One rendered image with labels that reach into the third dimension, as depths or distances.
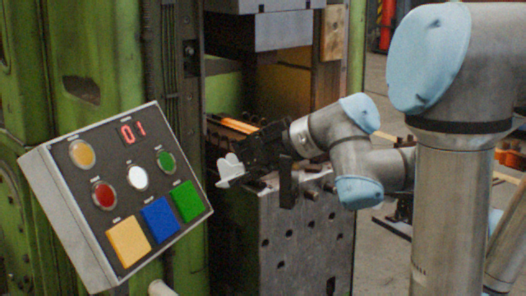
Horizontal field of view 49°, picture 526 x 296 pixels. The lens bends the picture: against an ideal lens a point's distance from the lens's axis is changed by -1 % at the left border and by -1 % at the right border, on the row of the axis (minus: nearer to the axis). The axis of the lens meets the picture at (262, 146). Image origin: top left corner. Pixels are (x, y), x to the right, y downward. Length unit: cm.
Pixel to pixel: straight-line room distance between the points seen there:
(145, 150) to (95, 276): 28
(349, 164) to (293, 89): 97
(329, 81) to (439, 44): 130
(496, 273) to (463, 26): 63
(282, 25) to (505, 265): 80
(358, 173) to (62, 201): 51
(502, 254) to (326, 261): 78
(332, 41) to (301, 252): 65
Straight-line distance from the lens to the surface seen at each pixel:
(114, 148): 116
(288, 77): 193
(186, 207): 124
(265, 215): 156
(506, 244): 113
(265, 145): 110
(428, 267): 70
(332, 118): 101
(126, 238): 110
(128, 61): 145
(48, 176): 108
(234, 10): 145
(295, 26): 156
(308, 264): 175
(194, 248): 172
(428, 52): 61
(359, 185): 96
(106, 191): 111
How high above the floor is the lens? 151
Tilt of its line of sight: 19 degrees down
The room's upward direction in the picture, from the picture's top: straight up
